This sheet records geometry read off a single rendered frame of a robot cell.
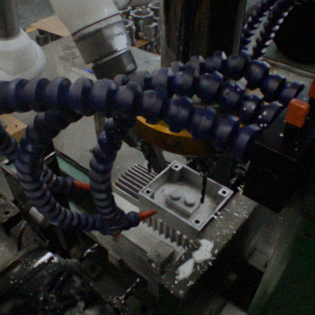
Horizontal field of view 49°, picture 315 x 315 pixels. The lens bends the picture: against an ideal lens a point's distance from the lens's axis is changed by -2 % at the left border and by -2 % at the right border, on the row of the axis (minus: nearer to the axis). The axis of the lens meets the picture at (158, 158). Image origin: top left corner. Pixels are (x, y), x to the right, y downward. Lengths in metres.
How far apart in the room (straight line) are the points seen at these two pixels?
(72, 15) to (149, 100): 0.41
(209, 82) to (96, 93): 0.07
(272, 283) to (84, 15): 0.47
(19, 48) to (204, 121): 1.07
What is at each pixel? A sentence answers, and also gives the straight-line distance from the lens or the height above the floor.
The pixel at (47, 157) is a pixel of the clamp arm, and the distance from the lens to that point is 0.52.
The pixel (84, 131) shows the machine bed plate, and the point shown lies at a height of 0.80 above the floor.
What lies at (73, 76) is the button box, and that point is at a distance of 1.07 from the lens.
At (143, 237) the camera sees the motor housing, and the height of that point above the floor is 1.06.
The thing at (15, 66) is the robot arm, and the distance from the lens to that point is 1.25.
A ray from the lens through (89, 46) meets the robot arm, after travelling 0.60.
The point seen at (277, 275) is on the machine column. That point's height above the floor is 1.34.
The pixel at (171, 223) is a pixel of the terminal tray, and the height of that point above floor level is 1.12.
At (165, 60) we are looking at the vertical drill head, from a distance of 0.40.
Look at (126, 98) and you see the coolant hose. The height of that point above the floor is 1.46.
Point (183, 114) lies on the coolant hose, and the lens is 0.19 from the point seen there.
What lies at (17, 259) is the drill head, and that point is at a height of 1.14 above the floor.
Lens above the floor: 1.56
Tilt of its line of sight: 42 degrees down
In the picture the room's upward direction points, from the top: straight up
